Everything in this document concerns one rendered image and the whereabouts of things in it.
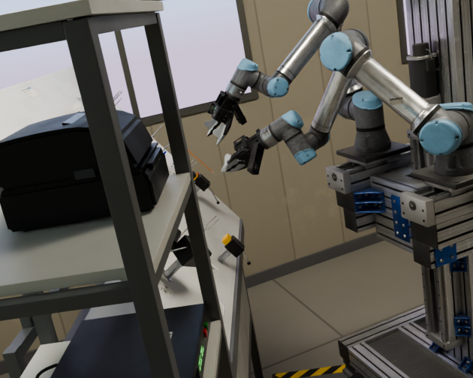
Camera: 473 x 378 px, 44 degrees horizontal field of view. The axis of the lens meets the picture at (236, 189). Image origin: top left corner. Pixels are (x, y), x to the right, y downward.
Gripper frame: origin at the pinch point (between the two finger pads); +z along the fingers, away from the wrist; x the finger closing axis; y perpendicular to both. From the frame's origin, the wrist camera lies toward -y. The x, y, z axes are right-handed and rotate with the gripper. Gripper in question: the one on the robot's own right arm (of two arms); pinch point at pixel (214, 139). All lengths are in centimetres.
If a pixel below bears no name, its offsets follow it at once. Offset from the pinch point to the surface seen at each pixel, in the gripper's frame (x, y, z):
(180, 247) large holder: 71, 44, 14
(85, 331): 89, 71, 32
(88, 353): 100, 75, 29
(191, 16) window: -122, -31, -31
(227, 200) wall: -84, -93, 60
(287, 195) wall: -79, -132, 43
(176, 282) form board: 70, 38, 27
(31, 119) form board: 18, 79, 8
